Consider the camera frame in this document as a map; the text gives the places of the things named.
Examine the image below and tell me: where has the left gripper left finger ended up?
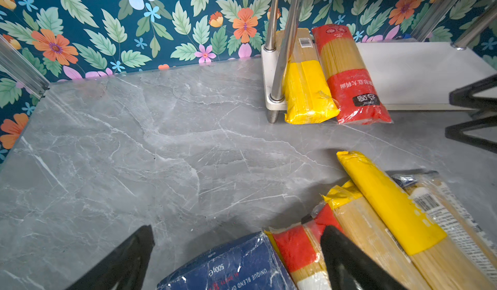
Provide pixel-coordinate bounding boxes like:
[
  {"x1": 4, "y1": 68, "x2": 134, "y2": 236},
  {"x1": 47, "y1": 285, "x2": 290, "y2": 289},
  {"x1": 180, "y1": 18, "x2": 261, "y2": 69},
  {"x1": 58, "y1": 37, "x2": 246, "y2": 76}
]
[{"x1": 68, "y1": 225, "x2": 155, "y2": 290}]

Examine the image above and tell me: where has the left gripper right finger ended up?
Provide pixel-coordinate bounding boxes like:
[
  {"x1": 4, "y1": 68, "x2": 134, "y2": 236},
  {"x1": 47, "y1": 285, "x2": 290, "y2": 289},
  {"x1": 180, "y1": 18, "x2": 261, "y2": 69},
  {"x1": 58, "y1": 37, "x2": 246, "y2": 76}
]
[{"x1": 320, "y1": 226, "x2": 405, "y2": 289}]

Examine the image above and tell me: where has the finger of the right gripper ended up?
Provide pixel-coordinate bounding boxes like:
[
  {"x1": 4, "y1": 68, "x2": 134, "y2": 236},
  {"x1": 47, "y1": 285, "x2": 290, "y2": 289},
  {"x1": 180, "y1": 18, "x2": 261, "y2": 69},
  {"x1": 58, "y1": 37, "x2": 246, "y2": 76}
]
[
  {"x1": 445, "y1": 115, "x2": 496, "y2": 153},
  {"x1": 449, "y1": 73, "x2": 497, "y2": 112}
]

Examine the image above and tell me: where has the red-yellow labelled spaghetti pack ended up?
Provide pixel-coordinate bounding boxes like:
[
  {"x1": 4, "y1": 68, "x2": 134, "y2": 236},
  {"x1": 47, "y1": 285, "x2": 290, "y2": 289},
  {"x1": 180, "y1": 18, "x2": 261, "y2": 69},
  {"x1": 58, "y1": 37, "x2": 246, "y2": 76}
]
[{"x1": 265, "y1": 221, "x2": 331, "y2": 290}]

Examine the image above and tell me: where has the white-label clear spaghetti pack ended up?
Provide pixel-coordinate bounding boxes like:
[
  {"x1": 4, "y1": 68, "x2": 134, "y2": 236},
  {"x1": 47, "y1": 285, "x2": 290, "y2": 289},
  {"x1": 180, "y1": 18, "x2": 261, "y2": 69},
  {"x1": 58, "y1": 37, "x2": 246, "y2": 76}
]
[{"x1": 392, "y1": 171, "x2": 496, "y2": 283}]

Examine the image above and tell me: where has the red spaghetti pack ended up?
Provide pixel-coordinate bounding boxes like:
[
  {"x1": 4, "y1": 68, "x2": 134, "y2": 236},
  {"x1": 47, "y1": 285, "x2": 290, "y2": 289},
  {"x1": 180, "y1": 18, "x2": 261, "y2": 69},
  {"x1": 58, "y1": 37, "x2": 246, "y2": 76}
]
[{"x1": 312, "y1": 24, "x2": 392, "y2": 124}]

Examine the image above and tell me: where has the narrow yellow spaghetti pack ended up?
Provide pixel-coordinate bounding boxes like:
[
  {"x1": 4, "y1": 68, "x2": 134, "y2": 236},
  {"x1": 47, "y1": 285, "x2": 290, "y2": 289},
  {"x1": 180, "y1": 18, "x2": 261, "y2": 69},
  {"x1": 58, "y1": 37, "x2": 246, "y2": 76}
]
[{"x1": 337, "y1": 151, "x2": 496, "y2": 289}]

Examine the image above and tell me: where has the wide yellow spaghetti pack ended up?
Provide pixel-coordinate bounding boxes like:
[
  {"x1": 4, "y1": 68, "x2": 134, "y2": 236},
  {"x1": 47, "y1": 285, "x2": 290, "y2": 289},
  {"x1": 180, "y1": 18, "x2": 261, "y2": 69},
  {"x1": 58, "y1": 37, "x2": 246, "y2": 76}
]
[{"x1": 282, "y1": 28, "x2": 340, "y2": 124}]

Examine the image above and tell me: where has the blue Barilla pasta box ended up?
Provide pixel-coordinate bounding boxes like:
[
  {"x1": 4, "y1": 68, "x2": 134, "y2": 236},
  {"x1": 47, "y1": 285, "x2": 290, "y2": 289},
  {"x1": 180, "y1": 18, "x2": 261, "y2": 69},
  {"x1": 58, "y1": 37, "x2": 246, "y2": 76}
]
[{"x1": 157, "y1": 232, "x2": 296, "y2": 290}]

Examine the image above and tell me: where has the yellow-ended spaghetti pack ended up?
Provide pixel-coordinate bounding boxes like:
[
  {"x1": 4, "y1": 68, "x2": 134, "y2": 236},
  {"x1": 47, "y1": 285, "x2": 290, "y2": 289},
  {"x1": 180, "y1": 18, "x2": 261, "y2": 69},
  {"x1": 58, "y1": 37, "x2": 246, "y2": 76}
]
[{"x1": 311, "y1": 181, "x2": 430, "y2": 289}]

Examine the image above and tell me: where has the white two-tier shelf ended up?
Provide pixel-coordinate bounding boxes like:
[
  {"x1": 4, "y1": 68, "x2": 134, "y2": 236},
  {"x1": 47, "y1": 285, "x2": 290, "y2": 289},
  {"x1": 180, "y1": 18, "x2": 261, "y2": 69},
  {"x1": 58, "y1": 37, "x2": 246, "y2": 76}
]
[{"x1": 261, "y1": 0, "x2": 496, "y2": 123}]

